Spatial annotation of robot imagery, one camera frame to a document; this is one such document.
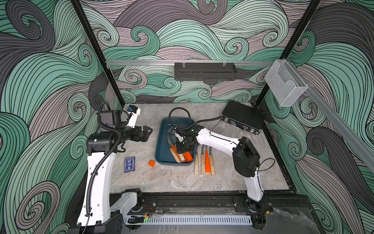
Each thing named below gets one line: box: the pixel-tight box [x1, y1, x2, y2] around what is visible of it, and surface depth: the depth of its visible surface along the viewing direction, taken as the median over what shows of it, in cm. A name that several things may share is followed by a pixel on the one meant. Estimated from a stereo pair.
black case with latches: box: [220, 100, 267, 135], surface depth 109 cm
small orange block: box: [148, 159, 156, 168], surface depth 88 cm
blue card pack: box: [123, 156, 136, 174], surface depth 87 cm
